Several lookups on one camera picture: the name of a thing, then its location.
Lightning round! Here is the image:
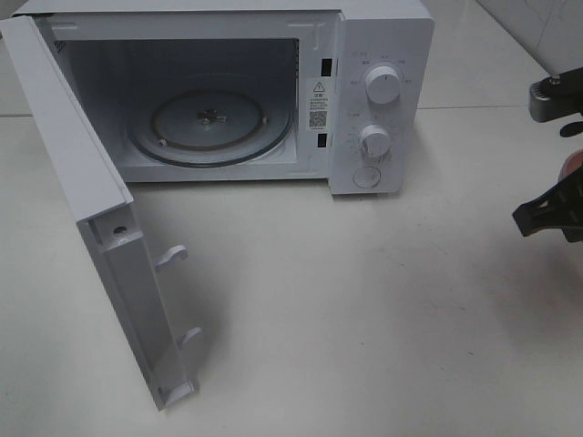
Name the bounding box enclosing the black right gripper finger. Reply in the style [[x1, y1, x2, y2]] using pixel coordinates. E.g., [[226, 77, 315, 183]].
[[512, 167, 582, 243]]

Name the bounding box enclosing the white microwave knob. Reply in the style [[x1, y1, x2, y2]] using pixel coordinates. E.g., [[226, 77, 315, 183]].
[[359, 125, 392, 158], [365, 65, 402, 105]]

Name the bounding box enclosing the round white door button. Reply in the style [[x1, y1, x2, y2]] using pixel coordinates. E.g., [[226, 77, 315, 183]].
[[353, 166, 381, 188]]

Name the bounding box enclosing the pink round plate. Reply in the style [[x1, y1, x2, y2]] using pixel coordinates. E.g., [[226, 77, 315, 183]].
[[558, 149, 583, 180]]

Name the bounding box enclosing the white microwave door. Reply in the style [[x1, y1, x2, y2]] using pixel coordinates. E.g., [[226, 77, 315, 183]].
[[1, 15, 200, 410]]

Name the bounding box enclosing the white microwave oven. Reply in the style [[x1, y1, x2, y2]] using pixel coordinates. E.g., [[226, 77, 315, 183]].
[[9, 1, 434, 195]]

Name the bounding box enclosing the warning label with QR code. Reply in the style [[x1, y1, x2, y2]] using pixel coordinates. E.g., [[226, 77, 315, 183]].
[[305, 77, 333, 131]]

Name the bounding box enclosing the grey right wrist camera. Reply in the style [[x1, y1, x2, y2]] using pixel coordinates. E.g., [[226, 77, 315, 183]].
[[528, 67, 582, 123]]

